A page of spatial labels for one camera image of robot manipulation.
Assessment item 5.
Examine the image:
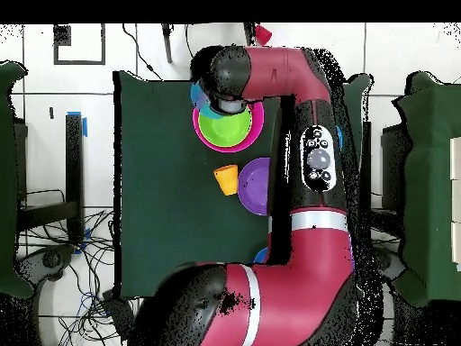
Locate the orange plastic cup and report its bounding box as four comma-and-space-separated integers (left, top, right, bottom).
212, 164, 240, 196

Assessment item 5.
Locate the purple plastic bowl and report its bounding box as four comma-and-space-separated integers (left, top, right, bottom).
237, 157, 271, 216

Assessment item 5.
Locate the green plastic bowl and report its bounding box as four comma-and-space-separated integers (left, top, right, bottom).
198, 106, 253, 148

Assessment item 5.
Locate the pink plastic bowl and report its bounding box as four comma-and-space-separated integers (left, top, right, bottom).
192, 101, 266, 153

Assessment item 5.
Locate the light blue plastic cup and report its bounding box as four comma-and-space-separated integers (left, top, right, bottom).
189, 80, 231, 121

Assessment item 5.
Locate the dark green table cloth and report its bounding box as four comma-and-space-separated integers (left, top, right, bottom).
112, 69, 373, 303

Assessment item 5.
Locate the blue tape strip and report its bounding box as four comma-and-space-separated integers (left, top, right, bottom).
67, 111, 88, 138

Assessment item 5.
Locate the red plastic cup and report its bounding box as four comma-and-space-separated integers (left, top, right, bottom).
254, 23, 274, 47

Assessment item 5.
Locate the black power strip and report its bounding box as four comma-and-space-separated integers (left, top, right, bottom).
101, 288, 138, 341

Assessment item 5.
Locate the black office chair base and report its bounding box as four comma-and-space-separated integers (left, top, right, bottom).
15, 243, 75, 287
375, 246, 407, 284

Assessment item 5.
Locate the green cloth side table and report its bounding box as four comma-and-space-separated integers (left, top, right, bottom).
391, 70, 461, 306
0, 59, 34, 300

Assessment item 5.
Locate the tangle of floor cables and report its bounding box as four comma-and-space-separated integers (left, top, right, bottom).
17, 188, 145, 346

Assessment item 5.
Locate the black floor cable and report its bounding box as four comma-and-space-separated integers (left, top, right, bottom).
121, 23, 165, 81

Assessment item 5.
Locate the black table frame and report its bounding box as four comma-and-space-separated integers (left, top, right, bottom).
14, 113, 86, 244

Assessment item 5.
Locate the black square floor frame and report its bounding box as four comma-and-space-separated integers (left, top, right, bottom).
52, 23, 106, 67

